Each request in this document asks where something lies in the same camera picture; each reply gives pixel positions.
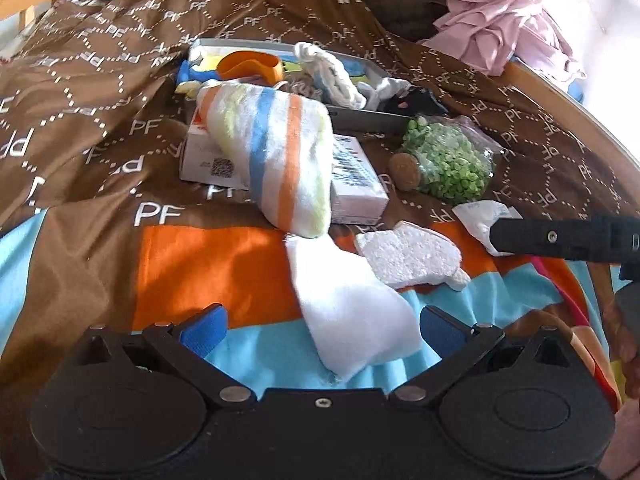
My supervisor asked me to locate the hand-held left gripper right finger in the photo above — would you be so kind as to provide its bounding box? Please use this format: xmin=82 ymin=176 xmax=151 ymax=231
xmin=389 ymin=305 xmax=583 ymax=406

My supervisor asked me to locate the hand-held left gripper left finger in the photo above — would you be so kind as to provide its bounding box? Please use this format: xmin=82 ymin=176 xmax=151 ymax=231
xmin=65 ymin=304 xmax=253 ymax=407

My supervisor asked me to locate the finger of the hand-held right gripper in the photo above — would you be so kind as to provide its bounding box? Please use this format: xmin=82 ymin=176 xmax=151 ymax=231
xmin=488 ymin=216 xmax=619 ymax=262

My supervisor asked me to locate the white foam piece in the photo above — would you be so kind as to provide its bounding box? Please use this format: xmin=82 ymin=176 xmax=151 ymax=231
xmin=354 ymin=221 xmax=472 ymax=292

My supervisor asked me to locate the striped towel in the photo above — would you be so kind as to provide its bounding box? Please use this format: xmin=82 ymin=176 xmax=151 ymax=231
xmin=194 ymin=81 xmax=335 ymax=240

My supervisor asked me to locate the grey tray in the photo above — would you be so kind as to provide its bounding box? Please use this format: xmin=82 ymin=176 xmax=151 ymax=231
xmin=174 ymin=37 xmax=420 ymax=135

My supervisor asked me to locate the person's right hand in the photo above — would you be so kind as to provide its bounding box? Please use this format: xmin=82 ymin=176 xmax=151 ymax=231
xmin=602 ymin=305 xmax=640 ymax=402

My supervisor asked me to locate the glass jar of green beads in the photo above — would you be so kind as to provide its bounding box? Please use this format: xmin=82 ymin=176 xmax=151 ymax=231
xmin=389 ymin=114 xmax=502 ymax=200

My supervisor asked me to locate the small white carton box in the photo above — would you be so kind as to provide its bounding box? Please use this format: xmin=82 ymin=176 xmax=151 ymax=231
xmin=329 ymin=134 xmax=391 ymax=227

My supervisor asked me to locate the large white carton box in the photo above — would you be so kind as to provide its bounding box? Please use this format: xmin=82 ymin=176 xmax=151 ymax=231
xmin=178 ymin=109 xmax=252 ymax=192

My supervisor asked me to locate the black pouch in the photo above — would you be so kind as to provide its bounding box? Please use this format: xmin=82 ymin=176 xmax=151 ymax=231
xmin=381 ymin=85 xmax=450 ymax=117

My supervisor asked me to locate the pink cloth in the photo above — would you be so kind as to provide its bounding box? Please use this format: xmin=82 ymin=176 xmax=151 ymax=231
xmin=431 ymin=0 xmax=590 ymax=85

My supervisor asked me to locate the small white cloth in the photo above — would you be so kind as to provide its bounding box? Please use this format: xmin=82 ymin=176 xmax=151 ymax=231
xmin=356 ymin=77 xmax=412 ymax=107

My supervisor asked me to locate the brown printed blanket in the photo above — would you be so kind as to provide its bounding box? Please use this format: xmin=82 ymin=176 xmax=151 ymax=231
xmin=0 ymin=0 xmax=637 ymax=413

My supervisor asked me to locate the blue cloth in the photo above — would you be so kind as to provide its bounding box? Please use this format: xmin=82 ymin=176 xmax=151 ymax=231
xmin=176 ymin=59 xmax=224 ymax=87

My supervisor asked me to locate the grey cloth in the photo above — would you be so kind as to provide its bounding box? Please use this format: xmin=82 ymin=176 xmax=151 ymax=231
xmin=284 ymin=74 xmax=327 ymax=102

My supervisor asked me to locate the orange scoop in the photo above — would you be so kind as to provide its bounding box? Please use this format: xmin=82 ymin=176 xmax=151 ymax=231
xmin=216 ymin=51 xmax=287 ymax=87

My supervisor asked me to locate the brown quilted jacket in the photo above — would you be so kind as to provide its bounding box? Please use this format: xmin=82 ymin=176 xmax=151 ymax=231
xmin=356 ymin=0 xmax=453 ymax=45

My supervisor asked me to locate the wooden bed frame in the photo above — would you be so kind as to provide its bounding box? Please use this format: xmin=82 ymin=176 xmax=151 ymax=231
xmin=0 ymin=0 xmax=622 ymax=162

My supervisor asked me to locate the white rope braid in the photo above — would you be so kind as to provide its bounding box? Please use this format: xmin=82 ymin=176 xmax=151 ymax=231
xmin=293 ymin=41 xmax=367 ymax=110

